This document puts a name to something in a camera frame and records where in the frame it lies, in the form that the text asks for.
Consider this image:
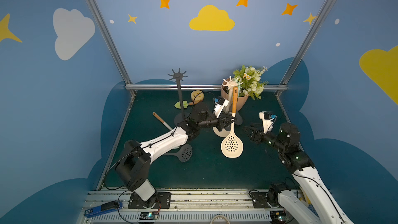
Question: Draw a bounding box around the cream skimmer wooden handle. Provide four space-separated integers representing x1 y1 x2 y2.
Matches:
221 87 244 158
152 112 172 130

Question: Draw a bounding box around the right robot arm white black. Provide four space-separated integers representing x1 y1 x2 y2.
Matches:
244 123 352 224

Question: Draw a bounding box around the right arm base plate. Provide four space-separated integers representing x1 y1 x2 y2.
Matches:
249 191 280 208

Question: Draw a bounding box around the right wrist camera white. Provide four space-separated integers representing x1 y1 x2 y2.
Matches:
259 111 277 134

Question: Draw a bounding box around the grey skimmer mint handle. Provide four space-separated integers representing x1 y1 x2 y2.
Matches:
235 112 243 125
164 144 193 162

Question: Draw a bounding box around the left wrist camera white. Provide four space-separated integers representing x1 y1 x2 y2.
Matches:
214 96 229 118

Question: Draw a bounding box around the cream utensil rack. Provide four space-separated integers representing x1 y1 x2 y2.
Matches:
213 77 238 138

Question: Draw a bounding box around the small green trowel wooden handle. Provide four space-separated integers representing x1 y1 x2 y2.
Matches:
174 101 199 109

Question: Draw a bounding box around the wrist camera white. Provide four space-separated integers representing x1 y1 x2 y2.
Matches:
214 96 229 118
259 111 277 134

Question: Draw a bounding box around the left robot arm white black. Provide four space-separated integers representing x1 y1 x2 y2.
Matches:
114 102 236 208

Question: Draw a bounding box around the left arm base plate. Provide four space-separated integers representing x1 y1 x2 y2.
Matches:
127 192 172 209

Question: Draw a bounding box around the dark grey utensil rack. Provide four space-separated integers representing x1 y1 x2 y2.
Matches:
168 68 190 127

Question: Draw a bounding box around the pink pot with flowers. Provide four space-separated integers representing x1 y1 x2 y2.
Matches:
232 65 268 111

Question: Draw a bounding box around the yellow smiley sponge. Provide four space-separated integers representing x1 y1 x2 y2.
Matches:
191 90 204 104

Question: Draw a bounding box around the blue tool on rail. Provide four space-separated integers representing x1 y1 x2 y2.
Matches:
84 201 122 218

